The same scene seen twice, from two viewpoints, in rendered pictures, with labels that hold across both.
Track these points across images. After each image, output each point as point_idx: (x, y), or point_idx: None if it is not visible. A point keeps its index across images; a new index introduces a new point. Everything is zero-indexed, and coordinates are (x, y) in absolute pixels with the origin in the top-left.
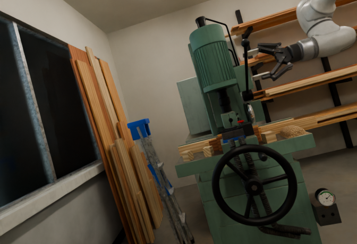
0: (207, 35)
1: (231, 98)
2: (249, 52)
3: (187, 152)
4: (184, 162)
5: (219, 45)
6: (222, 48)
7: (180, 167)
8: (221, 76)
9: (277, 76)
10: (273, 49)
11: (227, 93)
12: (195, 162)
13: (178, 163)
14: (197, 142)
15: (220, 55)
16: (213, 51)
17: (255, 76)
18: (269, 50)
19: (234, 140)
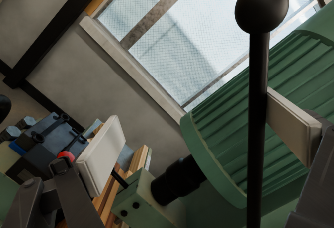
0: (326, 10)
1: (216, 225)
2: (275, 104)
3: (101, 123)
4: (93, 125)
5: (312, 53)
6: (312, 70)
7: (91, 123)
8: (207, 110)
9: (15, 196)
10: (330, 227)
11: (195, 172)
12: (83, 133)
13: (99, 122)
14: (138, 164)
15: (272, 73)
16: (275, 52)
17: (106, 121)
18: (309, 187)
19: (24, 125)
